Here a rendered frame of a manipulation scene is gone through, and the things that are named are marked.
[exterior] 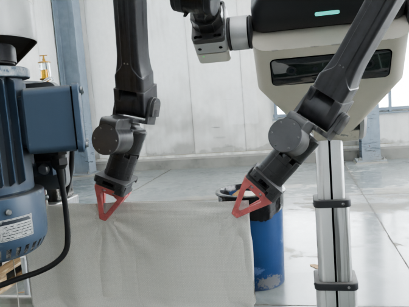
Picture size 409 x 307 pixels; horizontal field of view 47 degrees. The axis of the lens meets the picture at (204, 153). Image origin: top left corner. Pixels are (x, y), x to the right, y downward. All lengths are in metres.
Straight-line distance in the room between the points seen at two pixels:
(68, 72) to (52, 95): 9.10
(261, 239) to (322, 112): 2.33
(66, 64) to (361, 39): 9.09
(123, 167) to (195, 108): 8.18
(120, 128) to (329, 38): 0.60
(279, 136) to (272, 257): 2.45
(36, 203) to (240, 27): 0.78
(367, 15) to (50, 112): 0.51
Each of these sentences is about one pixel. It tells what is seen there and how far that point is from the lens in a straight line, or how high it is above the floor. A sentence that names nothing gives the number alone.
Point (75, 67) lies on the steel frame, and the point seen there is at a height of 2.11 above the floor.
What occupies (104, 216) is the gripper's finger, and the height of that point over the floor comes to 1.05.
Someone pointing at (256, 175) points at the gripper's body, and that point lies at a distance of 0.83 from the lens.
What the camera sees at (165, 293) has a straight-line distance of 0.99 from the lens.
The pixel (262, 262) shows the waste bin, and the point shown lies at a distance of 3.18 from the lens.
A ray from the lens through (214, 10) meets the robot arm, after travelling 1.16.
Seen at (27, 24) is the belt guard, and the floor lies 1.38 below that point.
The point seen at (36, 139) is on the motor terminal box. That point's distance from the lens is 0.64.
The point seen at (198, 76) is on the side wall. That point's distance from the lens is 9.10.
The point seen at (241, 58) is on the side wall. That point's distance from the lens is 8.97.
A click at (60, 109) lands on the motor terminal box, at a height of 1.27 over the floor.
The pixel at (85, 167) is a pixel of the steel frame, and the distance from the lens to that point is 9.70.
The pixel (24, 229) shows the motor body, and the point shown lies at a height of 1.12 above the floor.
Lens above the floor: 1.27
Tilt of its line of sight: 6 degrees down
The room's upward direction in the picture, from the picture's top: 4 degrees counter-clockwise
